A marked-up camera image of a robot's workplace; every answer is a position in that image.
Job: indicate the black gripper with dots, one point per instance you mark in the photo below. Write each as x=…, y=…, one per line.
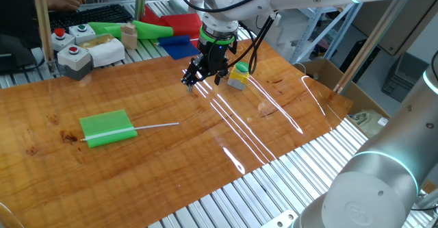
x=214, y=58

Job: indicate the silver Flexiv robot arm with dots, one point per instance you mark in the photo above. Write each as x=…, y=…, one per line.
x=376, y=187

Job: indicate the bare forearm at keyboard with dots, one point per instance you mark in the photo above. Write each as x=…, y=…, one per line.
x=53, y=2

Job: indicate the blue cloth flag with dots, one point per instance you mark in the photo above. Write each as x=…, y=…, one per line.
x=178, y=48

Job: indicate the red cloth flag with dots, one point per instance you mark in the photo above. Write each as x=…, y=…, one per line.
x=183, y=24

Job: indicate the rolled green cloth flag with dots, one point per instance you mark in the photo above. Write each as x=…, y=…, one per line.
x=150, y=31

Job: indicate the yellow box with green button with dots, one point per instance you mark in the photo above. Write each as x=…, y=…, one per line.
x=238, y=78

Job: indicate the small wooden block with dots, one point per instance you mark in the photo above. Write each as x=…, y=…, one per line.
x=129, y=38

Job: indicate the white foam packing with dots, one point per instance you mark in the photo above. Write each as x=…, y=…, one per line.
x=287, y=29

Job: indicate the glossy wood-pattern table mat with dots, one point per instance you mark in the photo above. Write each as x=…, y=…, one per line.
x=171, y=170

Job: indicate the black computer keyboard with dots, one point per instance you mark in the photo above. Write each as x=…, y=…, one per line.
x=92, y=15

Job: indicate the white box with green button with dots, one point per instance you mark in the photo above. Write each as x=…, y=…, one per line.
x=83, y=34

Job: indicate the grey-white box with red button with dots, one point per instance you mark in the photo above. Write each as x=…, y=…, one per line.
x=73, y=62

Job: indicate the white box with red button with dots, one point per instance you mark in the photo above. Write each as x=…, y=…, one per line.
x=61, y=41

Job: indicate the black case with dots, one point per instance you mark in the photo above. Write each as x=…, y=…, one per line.
x=359, y=60

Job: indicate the long wooden rod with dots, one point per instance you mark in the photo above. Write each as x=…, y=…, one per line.
x=369, y=44

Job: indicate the crumpled plastic bag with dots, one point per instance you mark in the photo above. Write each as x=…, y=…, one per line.
x=369, y=122

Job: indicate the black monitor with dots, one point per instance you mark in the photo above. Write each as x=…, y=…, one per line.
x=15, y=22

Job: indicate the black plastic crate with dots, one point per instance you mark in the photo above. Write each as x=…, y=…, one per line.
x=403, y=77

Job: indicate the grey brown cabinet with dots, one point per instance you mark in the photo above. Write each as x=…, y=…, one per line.
x=403, y=26

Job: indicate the thin frame post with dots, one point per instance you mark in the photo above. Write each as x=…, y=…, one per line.
x=140, y=2

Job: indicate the grey metal shelf frame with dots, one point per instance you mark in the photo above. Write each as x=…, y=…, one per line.
x=337, y=33

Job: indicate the silver metal bracket plate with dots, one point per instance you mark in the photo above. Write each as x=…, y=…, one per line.
x=279, y=221

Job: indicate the wood-coloured frame post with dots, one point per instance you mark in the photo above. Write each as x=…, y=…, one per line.
x=42, y=26

